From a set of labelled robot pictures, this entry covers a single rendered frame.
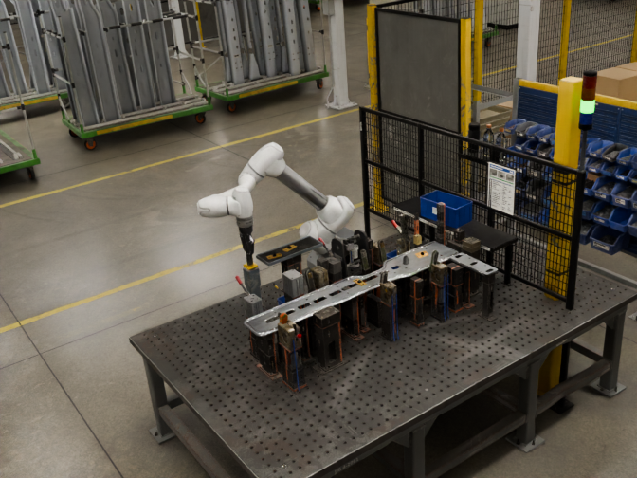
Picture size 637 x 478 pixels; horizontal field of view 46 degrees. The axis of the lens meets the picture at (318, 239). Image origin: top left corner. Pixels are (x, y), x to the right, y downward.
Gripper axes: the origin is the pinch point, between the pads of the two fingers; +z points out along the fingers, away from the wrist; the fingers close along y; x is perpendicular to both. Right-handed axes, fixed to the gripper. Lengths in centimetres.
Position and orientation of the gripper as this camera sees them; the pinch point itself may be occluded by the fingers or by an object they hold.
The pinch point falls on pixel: (249, 258)
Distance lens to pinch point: 407.5
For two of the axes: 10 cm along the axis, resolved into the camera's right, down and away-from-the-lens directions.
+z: 0.7, 9.0, 4.3
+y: 5.8, 3.2, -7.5
